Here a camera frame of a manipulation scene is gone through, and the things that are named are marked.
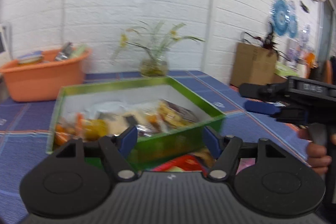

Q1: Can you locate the orange edged nut bag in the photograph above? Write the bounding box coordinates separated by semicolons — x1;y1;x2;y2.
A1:
54;113;84;146

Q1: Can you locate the red cracker snack bag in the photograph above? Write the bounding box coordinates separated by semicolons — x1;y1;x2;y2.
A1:
152;154;207;174

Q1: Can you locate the beige biscuit clear pack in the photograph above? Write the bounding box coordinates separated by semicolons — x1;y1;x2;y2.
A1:
104;114;158;136

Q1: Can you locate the pink edged nut bag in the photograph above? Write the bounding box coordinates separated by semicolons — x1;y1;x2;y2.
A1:
236;158;256;174

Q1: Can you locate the yellow jelly cup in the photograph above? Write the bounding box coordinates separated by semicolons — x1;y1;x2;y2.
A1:
83;119;109;141

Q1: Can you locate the white foil snack bag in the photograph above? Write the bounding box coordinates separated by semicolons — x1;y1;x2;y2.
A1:
84;101;145;119

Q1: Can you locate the brown label clear snack bag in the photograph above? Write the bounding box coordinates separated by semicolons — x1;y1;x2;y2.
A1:
158;100;199;128

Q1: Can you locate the person right hand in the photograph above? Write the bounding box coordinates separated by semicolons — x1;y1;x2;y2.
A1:
298;128;335;176

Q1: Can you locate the brown paper bag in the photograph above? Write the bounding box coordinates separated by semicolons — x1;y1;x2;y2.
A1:
230;31;278;88

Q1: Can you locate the dark purple plant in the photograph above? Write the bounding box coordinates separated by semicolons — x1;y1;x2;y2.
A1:
240;22;289;61

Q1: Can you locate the blue paper fan decoration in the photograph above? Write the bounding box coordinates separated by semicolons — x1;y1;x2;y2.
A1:
270;0;298;39

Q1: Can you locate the blue checked tablecloth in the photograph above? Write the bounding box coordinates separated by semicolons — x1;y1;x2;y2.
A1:
1;71;307;223

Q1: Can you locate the orange plastic basin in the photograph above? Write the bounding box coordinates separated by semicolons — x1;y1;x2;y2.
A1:
1;48;92;102

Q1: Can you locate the green cardboard box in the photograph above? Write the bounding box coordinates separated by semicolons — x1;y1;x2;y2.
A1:
46;77;224;169

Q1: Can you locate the metal bowl in basin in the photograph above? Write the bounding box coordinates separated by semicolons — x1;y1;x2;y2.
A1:
54;42;74;61

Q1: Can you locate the glass vase with flowers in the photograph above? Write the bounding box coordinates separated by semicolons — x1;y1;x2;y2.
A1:
112;20;205;77

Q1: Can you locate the white machine with screen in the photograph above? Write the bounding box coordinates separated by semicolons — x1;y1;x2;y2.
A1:
0;24;13;66

